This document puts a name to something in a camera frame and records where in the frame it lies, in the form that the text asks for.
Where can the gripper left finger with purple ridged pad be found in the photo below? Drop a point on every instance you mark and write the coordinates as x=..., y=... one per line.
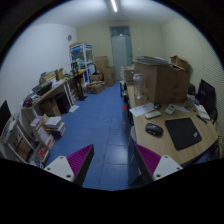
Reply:
x=74, y=167

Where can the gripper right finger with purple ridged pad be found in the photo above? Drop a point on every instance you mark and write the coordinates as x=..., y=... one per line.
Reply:
x=153, y=166

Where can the black computer mouse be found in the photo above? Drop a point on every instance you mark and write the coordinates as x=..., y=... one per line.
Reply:
x=153, y=129

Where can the black mouse pad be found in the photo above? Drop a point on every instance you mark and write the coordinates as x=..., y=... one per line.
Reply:
x=183, y=132

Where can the black computer monitor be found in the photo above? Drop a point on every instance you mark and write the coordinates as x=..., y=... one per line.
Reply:
x=206, y=96

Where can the stack of books on floor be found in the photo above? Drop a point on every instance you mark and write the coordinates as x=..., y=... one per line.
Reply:
x=55, y=127

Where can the wooden desk on right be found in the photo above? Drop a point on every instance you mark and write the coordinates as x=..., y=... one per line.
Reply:
x=205, y=150

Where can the white remote control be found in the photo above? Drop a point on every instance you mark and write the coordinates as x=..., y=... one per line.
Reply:
x=152, y=114

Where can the white paper sheet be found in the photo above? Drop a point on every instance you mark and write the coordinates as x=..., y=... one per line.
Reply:
x=143, y=109

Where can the grey remote control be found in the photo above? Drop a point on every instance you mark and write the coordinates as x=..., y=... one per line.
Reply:
x=170, y=109

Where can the white bookshelf with books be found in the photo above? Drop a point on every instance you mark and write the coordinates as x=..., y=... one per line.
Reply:
x=17, y=146

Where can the long wooden desk on left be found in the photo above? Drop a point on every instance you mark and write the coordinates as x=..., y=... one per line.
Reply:
x=63, y=87

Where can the white notebook on desk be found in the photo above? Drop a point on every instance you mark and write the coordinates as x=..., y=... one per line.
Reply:
x=202, y=112

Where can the open cardboard box on floor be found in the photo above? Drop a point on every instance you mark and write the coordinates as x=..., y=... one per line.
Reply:
x=96, y=87

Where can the large brown cardboard box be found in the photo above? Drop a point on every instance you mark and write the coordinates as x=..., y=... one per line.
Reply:
x=163, y=84

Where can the clear plastic water jug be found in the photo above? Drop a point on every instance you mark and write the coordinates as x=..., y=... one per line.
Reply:
x=138, y=83

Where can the black monitor at left edge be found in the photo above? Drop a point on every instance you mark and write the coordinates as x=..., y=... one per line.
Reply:
x=5, y=115

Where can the stacked cardboard boxes by door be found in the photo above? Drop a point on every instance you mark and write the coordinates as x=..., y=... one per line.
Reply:
x=104, y=72

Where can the small cardboard box on top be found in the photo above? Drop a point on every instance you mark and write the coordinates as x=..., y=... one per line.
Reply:
x=179, y=62

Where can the glass display cabinet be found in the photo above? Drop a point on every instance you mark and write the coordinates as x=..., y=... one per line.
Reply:
x=82, y=53

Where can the grey door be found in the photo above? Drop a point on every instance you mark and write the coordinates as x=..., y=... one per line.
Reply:
x=121, y=48

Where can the ceiling fluorescent light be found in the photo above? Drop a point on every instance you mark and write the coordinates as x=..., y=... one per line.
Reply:
x=114, y=6

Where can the round wall clock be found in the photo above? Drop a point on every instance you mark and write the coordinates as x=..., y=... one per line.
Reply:
x=69, y=37

